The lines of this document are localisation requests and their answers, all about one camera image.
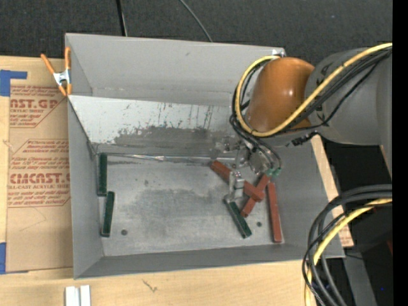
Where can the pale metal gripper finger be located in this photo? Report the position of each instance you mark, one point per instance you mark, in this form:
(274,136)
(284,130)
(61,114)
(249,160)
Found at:
(232,186)
(240,186)

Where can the red-brown flat block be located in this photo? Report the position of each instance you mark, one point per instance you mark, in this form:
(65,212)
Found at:
(274,212)
(252,202)
(220,169)

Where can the dark green flat block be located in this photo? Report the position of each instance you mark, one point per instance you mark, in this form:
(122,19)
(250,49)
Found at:
(102,174)
(108,214)
(239,219)

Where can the grey metal bin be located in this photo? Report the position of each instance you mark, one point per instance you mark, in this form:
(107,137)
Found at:
(178,202)

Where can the brown cardboard board red print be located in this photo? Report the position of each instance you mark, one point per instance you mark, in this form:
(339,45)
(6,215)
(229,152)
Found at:
(35,222)

